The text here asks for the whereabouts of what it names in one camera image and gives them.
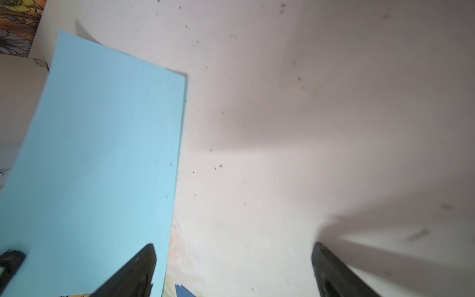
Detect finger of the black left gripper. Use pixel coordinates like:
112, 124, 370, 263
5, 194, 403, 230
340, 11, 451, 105
0, 250, 27, 293

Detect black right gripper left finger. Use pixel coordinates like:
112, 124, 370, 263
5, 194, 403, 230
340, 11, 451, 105
91, 243, 157, 297

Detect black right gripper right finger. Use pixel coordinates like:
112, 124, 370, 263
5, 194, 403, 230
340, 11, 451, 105
311, 242, 380, 297

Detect dark blue paper large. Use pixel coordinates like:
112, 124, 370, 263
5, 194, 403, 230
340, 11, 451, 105
175, 285, 196, 297

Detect light blue paper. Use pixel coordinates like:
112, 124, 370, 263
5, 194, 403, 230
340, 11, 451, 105
1, 32, 187, 297

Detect silver aluminium case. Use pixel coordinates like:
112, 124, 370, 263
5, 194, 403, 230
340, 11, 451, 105
1, 54, 48, 146

